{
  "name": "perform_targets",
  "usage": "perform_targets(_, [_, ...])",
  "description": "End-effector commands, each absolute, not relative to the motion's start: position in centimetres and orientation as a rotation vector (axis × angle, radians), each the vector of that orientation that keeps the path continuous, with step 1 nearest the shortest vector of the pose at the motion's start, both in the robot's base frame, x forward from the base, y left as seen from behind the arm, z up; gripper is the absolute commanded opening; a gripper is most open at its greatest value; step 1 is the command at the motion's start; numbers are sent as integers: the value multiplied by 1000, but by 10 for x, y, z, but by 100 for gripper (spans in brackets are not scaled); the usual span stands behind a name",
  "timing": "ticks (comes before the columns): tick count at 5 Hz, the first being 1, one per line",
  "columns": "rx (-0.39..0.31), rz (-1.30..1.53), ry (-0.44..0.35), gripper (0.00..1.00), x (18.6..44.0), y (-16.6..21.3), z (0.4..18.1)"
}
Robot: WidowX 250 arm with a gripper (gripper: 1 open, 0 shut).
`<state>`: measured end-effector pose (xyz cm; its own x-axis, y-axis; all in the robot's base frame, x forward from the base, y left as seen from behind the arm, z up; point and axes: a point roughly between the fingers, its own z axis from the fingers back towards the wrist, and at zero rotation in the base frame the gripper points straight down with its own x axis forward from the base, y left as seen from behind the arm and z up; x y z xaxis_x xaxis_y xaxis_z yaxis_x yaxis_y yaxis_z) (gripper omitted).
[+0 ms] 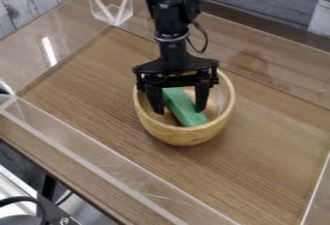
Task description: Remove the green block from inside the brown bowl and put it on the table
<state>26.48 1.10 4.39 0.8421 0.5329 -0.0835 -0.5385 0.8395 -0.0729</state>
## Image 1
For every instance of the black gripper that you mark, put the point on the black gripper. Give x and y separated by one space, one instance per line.
177 69

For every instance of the green rectangular block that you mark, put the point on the green rectangular block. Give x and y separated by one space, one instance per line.
182 108

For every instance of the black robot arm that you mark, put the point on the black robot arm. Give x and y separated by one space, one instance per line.
173 15

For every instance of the brown wooden bowl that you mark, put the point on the brown wooden bowl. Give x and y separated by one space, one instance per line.
165 126

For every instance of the clear acrylic corner bracket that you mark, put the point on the clear acrylic corner bracket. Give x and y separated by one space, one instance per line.
114 15

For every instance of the clear acrylic front wall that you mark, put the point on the clear acrylic front wall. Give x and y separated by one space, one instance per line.
75 126

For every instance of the black metal bracket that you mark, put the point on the black metal bracket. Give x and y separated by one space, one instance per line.
55 215

